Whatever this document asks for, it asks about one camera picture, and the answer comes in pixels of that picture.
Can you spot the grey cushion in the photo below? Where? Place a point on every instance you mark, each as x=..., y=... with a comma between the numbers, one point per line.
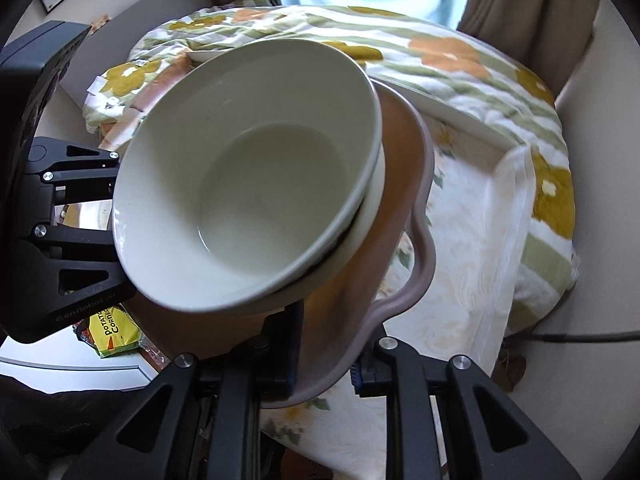
x=140, y=15

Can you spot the floral blanket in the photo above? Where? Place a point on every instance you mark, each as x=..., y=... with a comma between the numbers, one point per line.
x=450, y=60

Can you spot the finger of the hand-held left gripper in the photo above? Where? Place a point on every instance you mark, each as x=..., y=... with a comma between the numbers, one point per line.
x=60, y=260
x=75, y=170

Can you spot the yellow snack packet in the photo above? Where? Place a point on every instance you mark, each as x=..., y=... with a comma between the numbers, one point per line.
x=112, y=332

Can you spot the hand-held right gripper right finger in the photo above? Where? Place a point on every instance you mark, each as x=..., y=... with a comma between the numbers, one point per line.
x=362, y=377

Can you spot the white ribbed bowl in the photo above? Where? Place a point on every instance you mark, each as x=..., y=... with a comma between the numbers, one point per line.
x=374, y=195

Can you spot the pink spouted bowl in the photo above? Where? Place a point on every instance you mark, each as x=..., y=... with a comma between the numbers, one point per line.
x=400, y=160

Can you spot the cream duck print bowl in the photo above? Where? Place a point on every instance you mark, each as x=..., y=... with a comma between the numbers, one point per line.
x=250, y=185

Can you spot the small beige patterned item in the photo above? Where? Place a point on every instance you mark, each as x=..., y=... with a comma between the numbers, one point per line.
x=101, y=20

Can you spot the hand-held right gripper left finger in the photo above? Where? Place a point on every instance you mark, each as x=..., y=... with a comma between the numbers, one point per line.
x=298, y=350

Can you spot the cream patterned tablecloth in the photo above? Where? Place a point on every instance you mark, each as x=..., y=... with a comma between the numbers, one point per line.
x=470, y=220

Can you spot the white curved shelf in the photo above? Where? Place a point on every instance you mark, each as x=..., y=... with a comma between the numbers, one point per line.
x=65, y=360

